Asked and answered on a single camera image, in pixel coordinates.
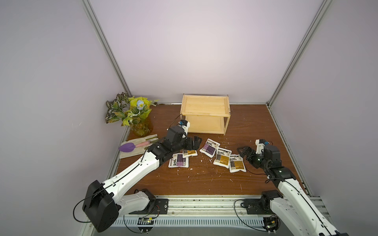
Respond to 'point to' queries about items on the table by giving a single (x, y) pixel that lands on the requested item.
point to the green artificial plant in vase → (132, 111)
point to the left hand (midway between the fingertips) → (197, 138)
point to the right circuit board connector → (271, 223)
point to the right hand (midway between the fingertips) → (242, 149)
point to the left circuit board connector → (145, 221)
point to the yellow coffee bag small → (187, 153)
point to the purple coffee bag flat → (177, 161)
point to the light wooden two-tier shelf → (206, 113)
